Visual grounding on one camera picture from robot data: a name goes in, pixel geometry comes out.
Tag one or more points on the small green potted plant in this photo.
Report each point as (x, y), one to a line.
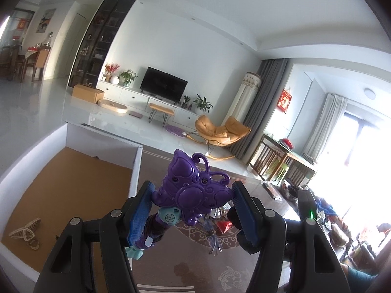
(186, 101)

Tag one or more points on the white television cabinet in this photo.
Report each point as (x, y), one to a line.
(122, 94)

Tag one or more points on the red flowers in vase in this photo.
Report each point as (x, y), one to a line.
(112, 68)

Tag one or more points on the dark wooden desktop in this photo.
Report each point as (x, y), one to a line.
(189, 259)

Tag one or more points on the round beige pet bed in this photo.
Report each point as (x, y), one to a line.
(112, 106)

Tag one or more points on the flat round ceiling lamp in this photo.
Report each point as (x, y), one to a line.
(370, 93)

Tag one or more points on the large leafy potted plant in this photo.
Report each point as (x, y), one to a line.
(203, 103)

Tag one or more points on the small purple floor mat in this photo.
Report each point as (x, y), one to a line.
(136, 115)

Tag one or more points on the purple butterfly toy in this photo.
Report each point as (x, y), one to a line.
(189, 195)

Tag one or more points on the black television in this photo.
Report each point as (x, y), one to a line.
(163, 84)

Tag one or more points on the framed wall painting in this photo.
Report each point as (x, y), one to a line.
(45, 20)

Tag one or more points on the wooden slatted side table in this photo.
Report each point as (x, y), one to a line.
(281, 161)

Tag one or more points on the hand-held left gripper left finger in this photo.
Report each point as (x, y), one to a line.
(140, 219)

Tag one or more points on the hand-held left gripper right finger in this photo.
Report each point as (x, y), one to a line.
(244, 216)

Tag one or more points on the person's right forearm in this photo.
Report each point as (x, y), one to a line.
(359, 280)

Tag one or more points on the dark glass display cabinet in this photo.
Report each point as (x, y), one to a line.
(97, 42)

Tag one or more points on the wooden dining chairs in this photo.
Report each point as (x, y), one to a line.
(33, 64)

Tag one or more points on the orange lounge chair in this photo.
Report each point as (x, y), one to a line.
(220, 131)

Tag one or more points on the red cloth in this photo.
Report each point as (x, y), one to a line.
(286, 142)

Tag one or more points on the standing air conditioner with cover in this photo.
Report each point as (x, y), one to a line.
(247, 94)

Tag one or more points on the brown cardboard box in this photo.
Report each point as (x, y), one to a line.
(87, 93)

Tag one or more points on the red door decoration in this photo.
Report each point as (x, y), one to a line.
(23, 24)

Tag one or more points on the pile of mixed clutter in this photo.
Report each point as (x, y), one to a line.
(330, 219)

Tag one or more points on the white round vase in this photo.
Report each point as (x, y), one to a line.
(115, 80)

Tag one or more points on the grey curtain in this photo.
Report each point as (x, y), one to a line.
(262, 103)

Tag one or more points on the white curtain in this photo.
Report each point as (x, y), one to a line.
(325, 125)

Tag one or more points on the red snack packet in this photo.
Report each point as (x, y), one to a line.
(224, 226)

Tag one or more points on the wooden bench with black legs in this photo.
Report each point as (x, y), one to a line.
(162, 108)

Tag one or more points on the white storage box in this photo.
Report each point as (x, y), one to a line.
(76, 174)

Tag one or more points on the red wall hanging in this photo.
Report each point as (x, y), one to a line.
(284, 101)

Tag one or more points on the beige woven claw clip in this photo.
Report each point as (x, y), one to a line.
(26, 235)

